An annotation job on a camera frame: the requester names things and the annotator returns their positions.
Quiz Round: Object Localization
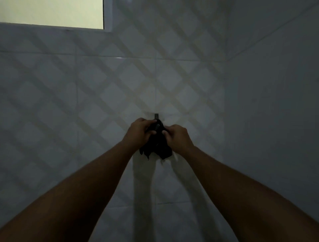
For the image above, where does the person's left hand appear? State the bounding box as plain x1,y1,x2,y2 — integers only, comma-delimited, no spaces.
122,118,158,151

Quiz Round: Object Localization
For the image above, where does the black cloth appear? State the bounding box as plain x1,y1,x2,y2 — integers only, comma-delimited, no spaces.
139,119,173,160

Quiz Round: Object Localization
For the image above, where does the person's right forearm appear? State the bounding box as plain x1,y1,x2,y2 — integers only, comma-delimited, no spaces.
183,146,319,242

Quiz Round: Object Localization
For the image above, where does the frosted window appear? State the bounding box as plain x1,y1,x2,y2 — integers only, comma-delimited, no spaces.
0,0,112,32

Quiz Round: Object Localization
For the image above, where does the person's left forearm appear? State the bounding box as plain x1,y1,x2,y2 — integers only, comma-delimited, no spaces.
0,140,140,242

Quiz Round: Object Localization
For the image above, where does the person's right hand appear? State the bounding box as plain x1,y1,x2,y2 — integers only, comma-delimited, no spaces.
162,124,195,157

